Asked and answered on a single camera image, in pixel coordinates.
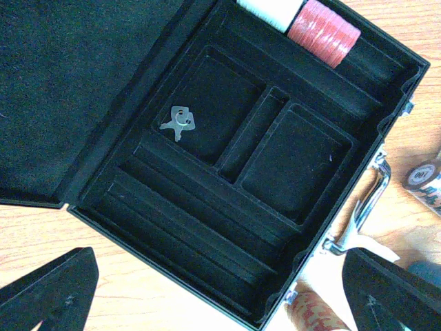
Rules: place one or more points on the red poker chip stack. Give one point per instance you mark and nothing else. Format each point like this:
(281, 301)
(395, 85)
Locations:
(324, 33)

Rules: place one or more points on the orange white poker chip stack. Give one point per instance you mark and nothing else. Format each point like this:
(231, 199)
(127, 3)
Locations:
(308, 312)

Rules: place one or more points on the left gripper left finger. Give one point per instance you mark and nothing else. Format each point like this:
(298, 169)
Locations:
(56, 296)

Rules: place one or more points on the black poker set case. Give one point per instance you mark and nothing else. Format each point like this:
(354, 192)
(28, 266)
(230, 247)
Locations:
(233, 211)

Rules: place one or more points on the small silver keys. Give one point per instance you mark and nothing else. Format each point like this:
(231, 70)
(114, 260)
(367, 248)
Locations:
(181, 120)

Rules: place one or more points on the light green poker chip stack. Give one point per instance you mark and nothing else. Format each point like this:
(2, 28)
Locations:
(429, 271)

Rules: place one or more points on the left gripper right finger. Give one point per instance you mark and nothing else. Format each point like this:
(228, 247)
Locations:
(383, 296)

